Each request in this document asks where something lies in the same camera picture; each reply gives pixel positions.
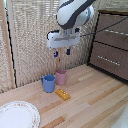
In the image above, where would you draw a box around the silver bar drawer handle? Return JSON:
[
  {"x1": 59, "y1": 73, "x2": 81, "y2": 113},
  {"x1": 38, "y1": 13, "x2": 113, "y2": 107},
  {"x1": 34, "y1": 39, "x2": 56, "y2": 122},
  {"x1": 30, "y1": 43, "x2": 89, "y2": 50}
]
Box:
[
  {"x1": 97, "y1": 55, "x2": 122, "y2": 66},
  {"x1": 102, "y1": 28, "x2": 128, "y2": 37}
]

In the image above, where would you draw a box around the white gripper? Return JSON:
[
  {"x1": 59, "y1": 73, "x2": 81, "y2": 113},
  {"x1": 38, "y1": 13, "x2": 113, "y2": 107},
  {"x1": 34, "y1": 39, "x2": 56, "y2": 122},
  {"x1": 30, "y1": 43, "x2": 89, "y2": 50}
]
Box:
[{"x1": 46, "y1": 28, "x2": 82, "y2": 59}]

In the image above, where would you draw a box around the thin black cable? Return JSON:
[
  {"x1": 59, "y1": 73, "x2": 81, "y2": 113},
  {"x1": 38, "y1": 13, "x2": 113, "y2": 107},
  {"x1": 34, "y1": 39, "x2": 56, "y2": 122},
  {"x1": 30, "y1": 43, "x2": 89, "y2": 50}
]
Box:
[{"x1": 79, "y1": 15, "x2": 128, "y2": 38}]

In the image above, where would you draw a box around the pink mug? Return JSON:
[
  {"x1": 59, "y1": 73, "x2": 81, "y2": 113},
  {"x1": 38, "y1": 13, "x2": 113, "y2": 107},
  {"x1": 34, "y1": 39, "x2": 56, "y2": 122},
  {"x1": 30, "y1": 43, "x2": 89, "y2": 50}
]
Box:
[{"x1": 54, "y1": 68, "x2": 68, "y2": 86}]

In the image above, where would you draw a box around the beige bamboo screen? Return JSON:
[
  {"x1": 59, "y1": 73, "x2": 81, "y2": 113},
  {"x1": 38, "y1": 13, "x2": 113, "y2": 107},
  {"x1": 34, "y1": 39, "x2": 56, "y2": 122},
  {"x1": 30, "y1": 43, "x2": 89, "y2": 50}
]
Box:
[{"x1": 0, "y1": 0, "x2": 128, "y2": 94}]

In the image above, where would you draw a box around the thin black pole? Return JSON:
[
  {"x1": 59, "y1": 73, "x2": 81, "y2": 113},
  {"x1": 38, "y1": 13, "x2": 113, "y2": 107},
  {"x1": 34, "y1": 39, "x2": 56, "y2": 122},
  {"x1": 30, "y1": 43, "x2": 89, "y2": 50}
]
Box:
[{"x1": 5, "y1": 0, "x2": 18, "y2": 89}]

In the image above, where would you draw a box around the blue mug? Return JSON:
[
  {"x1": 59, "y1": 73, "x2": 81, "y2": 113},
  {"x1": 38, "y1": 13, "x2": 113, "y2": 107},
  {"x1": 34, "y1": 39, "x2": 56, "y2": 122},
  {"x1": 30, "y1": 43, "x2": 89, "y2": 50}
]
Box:
[{"x1": 40, "y1": 74, "x2": 57, "y2": 94}]

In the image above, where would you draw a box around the yellow rectangular block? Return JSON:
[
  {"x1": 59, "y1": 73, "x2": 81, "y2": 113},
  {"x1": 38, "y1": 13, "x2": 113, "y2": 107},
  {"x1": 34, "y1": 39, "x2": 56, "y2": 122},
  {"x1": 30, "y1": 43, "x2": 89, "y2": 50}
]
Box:
[{"x1": 54, "y1": 88, "x2": 72, "y2": 102}]

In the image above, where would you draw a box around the white patterned plate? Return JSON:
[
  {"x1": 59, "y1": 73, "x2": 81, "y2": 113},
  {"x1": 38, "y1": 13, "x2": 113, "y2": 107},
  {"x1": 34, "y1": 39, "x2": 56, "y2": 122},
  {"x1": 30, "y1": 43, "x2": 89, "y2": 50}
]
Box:
[{"x1": 0, "y1": 100, "x2": 41, "y2": 128}]

